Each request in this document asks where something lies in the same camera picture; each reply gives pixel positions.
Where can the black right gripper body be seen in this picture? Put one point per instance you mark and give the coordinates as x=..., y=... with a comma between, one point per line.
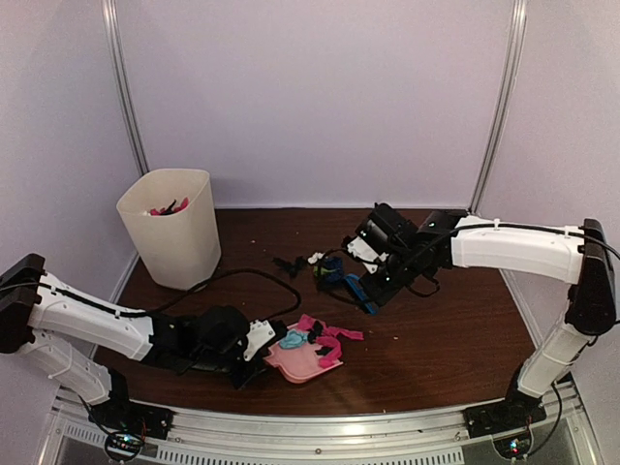
x=400, y=271

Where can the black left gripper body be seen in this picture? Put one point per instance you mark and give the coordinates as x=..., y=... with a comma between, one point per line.
x=213, y=361

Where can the light blue paper scrap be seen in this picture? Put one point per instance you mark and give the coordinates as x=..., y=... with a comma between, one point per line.
x=293, y=340

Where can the black paper scrap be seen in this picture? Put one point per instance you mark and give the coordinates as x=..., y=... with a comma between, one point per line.
x=314, y=333
x=291, y=268

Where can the pink plastic dustpan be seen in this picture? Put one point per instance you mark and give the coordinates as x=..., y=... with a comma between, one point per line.
x=297, y=366

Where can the blue hand brush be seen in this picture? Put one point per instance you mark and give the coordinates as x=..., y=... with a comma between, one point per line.
x=358, y=295

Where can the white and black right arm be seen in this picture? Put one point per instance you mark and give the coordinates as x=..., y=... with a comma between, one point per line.
x=395, y=252

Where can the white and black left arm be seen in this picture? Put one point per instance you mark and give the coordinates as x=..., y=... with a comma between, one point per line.
x=39, y=313

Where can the scraps inside bin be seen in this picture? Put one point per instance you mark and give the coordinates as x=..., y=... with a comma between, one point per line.
x=173, y=208

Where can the green paper scrap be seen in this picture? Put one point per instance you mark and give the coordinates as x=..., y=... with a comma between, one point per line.
x=317, y=271

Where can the white paper scrap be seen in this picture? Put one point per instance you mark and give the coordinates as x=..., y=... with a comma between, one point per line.
x=317, y=258

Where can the cream plastic waste bin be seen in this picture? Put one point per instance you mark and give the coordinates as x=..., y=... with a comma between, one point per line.
x=180, y=250

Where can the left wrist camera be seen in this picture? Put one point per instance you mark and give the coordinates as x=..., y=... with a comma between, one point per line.
x=259, y=334

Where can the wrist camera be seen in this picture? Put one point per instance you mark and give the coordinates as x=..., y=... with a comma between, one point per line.
x=363, y=252
x=259, y=334

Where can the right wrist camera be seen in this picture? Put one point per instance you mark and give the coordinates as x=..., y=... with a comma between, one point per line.
x=363, y=252

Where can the front aluminium rail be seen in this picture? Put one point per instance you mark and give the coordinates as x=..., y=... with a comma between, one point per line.
x=437, y=436

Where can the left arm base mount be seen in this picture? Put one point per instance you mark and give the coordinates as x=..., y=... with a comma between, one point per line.
x=125, y=423

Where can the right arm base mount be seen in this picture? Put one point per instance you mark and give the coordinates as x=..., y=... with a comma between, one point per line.
x=508, y=421

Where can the right aluminium frame post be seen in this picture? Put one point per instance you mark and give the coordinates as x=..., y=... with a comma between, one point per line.
x=513, y=55

